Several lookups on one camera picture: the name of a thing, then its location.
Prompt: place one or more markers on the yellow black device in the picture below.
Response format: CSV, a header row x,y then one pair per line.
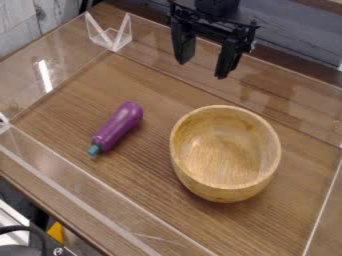
x,y
47,244

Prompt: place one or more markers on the brown wooden bowl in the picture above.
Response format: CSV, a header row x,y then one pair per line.
x,y
225,152

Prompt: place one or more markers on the clear acrylic corner bracket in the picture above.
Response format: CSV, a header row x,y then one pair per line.
x,y
113,39

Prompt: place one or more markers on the clear acrylic tray wall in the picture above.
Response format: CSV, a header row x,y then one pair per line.
x,y
121,198

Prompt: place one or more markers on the purple toy eggplant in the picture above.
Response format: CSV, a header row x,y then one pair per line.
x,y
125,119

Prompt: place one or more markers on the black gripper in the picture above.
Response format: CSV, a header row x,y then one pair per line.
x,y
216,19

